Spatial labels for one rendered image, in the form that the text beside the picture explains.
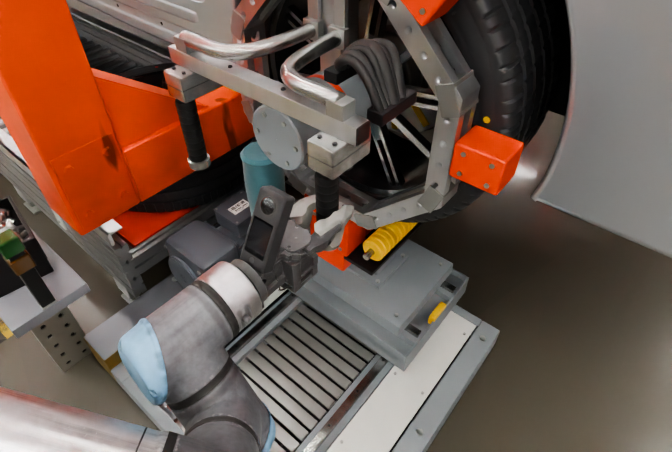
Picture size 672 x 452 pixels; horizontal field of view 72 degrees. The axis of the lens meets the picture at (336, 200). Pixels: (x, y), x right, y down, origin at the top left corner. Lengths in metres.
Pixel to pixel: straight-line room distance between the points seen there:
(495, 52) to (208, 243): 0.86
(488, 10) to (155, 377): 0.68
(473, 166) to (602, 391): 1.02
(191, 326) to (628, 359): 1.43
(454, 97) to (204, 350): 0.50
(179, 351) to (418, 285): 0.94
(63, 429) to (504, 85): 0.73
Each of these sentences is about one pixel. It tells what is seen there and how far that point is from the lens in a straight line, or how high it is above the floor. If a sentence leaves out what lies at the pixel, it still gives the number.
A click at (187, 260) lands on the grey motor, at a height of 0.39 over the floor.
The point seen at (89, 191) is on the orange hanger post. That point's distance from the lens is 1.20.
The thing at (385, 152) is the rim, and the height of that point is 0.71.
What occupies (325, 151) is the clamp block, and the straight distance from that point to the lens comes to 0.64.
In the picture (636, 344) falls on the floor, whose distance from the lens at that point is 1.81.
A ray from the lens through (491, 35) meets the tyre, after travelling 0.80.
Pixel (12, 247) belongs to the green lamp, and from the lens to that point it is 1.12.
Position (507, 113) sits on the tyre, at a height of 0.91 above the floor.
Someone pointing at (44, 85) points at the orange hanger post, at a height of 0.89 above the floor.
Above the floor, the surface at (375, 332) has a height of 0.15.
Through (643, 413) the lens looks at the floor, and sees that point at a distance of 1.68.
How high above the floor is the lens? 1.32
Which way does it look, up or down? 41 degrees down
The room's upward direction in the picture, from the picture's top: straight up
